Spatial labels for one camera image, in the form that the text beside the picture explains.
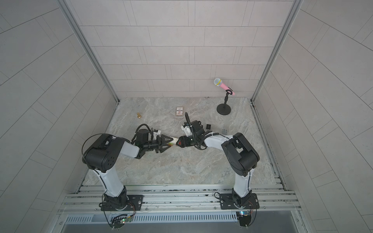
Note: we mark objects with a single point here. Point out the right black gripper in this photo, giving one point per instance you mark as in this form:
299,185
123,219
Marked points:
185,141

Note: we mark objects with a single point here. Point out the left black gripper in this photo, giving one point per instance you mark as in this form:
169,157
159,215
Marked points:
159,146

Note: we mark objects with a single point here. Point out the white long lego brick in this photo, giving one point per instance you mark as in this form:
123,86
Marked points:
175,140

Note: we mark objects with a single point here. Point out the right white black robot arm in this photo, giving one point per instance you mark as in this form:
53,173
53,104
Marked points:
241,156

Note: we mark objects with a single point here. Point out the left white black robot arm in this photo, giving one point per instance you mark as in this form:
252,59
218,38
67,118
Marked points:
102,155

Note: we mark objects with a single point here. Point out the red white card box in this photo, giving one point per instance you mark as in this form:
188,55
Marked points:
179,111

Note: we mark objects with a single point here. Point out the black microphone stand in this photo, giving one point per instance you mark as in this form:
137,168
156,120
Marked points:
224,109

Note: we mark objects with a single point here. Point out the pink toy microphone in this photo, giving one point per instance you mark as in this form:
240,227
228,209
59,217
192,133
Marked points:
218,82

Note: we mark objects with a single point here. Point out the left circuit board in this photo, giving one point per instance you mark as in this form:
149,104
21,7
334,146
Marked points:
120,220

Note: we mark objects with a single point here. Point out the circuit board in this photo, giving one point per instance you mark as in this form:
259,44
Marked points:
120,220
245,218

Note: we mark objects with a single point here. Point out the right circuit board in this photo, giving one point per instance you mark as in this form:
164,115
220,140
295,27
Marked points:
245,218

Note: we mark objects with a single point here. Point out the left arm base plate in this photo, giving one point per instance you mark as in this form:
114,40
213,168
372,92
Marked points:
123,203

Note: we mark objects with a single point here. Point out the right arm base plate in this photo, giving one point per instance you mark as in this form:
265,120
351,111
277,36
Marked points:
234,201

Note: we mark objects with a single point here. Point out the aluminium rail frame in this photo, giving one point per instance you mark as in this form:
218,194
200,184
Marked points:
174,203

